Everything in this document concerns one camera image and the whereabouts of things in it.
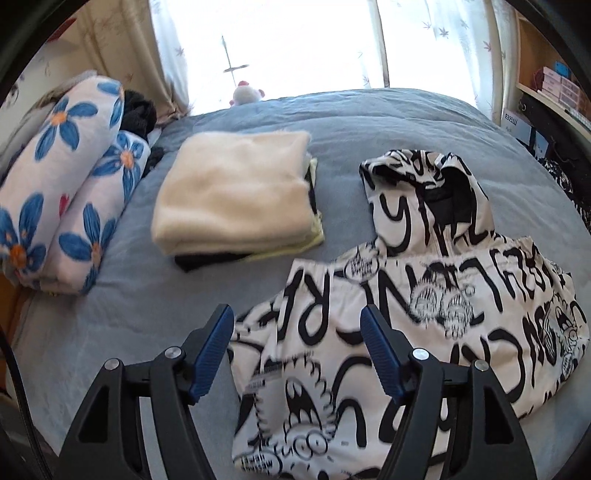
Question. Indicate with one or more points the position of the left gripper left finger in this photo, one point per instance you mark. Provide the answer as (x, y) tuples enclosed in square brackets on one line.
[(105, 439)]

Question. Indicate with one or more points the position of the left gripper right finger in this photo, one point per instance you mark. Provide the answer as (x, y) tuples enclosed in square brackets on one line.
[(486, 440)]

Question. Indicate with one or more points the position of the white black graffiti jacket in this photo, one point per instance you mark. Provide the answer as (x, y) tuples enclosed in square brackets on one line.
[(311, 403)]

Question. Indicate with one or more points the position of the black white patterned clothes pile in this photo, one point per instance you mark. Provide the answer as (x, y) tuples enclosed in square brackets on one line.
[(564, 158)]

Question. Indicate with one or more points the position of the blue bed blanket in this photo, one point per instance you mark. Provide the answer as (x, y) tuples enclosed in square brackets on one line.
[(142, 303)]

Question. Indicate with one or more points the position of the black folded garment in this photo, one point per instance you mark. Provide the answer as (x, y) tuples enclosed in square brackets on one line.
[(192, 262)]

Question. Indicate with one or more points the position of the blue floral folded quilt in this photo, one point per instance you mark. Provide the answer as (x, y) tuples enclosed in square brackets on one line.
[(63, 196)]

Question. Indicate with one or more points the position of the cream fluffy folded sweater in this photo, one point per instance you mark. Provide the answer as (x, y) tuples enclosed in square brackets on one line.
[(238, 194)]

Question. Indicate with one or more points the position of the white blue cardboard box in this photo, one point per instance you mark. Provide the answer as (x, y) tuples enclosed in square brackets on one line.
[(521, 129)]

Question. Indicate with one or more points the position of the black fuzzy garment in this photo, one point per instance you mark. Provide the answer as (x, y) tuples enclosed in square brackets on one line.
[(139, 114)]

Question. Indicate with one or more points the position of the pink drawer box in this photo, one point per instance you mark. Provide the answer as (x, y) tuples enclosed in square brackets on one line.
[(557, 87)]

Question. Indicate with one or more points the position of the white plush toy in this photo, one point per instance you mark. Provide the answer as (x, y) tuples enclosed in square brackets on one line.
[(245, 94)]

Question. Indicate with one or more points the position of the white sheer curtain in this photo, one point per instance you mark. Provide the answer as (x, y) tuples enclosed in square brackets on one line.
[(463, 49)]

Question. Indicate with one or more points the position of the wooden bookshelf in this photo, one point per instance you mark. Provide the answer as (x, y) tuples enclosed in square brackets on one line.
[(535, 52)]

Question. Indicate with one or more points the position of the beige floral curtain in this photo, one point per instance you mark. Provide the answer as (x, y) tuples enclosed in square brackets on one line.
[(136, 43)]

